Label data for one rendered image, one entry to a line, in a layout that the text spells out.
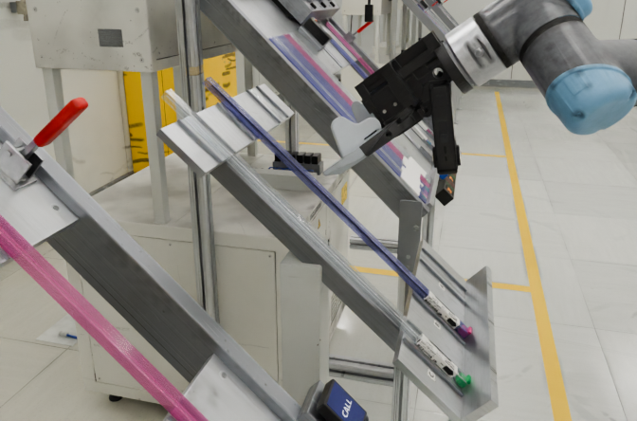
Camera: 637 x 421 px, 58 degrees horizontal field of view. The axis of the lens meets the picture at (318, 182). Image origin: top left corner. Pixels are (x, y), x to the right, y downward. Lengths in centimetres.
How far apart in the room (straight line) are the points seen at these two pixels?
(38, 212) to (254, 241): 90
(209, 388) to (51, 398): 151
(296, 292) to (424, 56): 37
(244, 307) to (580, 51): 109
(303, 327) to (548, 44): 50
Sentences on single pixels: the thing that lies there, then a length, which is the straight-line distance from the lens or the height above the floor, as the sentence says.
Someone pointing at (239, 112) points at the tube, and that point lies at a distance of 80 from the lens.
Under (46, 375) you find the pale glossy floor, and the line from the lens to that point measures 215.
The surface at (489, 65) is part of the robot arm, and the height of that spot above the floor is 110.
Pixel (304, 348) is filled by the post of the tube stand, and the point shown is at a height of 68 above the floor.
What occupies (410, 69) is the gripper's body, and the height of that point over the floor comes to 109.
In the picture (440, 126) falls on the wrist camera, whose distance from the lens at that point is 72.
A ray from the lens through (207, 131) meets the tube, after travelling 70.
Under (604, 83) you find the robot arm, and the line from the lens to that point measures 63.
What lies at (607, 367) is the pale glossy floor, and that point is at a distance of 221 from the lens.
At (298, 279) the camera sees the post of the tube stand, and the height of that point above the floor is 79.
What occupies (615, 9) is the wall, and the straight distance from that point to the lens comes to 801.
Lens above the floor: 118
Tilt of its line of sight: 18 degrees down
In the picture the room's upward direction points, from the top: straight up
